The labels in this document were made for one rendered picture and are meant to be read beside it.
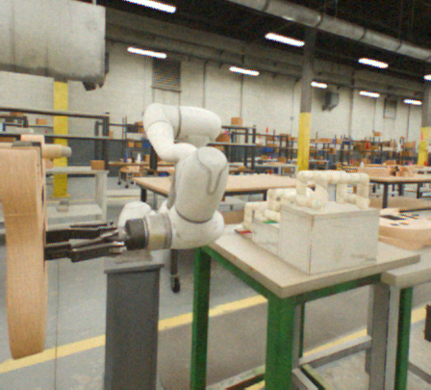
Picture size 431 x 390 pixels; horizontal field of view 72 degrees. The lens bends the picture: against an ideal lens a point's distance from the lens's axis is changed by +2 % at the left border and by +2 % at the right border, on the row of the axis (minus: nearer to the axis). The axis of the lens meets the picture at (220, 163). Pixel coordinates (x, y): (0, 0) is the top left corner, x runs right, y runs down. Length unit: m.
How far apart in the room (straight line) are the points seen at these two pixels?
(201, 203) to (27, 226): 0.32
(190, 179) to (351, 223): 0.53
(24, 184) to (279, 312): 0.65
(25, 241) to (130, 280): 1.02
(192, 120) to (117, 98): 10.88
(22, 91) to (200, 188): 11.40
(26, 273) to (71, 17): 0.44
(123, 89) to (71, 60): 11.50
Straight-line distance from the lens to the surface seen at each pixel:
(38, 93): 11.89
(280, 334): 0.90
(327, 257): 0.93
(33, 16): 0.65
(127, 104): 12.07
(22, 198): 0.54
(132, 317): 1.65
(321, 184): 0.88
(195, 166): 0.64
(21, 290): 0.60
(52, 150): 0.75
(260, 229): 1.08
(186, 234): 0.74
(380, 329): 1.27
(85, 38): 0.64
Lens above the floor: 1.27
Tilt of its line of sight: 3 degrees down
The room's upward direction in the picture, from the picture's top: 2 degrees clockwise
